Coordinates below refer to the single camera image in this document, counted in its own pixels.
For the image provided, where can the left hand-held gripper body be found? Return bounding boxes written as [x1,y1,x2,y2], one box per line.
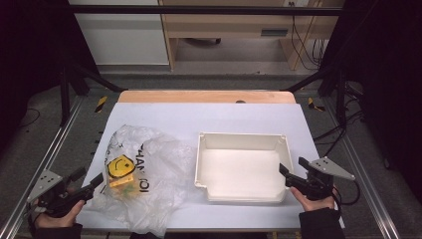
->
[27,168,95,219]

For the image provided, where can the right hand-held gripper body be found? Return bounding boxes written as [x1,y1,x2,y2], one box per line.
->
[285,155,356,201]

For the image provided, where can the yellow carton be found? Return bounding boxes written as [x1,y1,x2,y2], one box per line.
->
[107,172,137,197]

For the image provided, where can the white plastic bin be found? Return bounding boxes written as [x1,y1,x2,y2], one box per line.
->
[193,131,295,204]

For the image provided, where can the clear plastic bag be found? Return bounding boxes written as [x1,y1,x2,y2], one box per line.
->
[89,123,197,238]

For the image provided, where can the person's right hand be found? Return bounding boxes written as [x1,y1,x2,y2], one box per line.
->
[290,186,340,213]

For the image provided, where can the person's left hand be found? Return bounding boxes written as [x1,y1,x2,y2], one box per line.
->
[34,199,86,229]

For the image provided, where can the yellow black tape strip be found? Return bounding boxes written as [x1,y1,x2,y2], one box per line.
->
[307,97,326,113]
[95,95,109,115]

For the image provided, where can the white table sheet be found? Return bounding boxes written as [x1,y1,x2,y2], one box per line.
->
[76,102,345,232]

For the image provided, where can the black curtain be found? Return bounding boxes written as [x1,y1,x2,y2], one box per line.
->
[0,0,101,153]
[319,0,422,200]

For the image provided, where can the white cabinet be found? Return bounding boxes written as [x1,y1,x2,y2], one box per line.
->
[67,0,170,66]

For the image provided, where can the wooden desk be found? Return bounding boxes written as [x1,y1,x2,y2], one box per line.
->
[158,0,345,72]

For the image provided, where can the aluminium floor rail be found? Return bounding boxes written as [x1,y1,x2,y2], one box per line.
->
[0,95,85,239]
[321,95,401,239]

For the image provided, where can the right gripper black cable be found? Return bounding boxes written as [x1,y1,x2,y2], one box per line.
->
[332,179,361,214]

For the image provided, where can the black floor cables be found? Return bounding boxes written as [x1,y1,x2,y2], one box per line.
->
[313,83,365,157]

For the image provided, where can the thin black floor cable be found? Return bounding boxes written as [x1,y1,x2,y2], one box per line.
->
[17,107,42,129]

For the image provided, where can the black frame strut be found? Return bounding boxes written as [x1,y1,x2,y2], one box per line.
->
[282,62,348,127]
[59,62,127,127]

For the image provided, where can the black hanging desk cables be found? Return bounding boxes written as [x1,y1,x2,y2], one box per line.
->
[289,1,328,72]

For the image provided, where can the black horizontal frame bar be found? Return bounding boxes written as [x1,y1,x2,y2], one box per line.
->
[67,4,345,17]

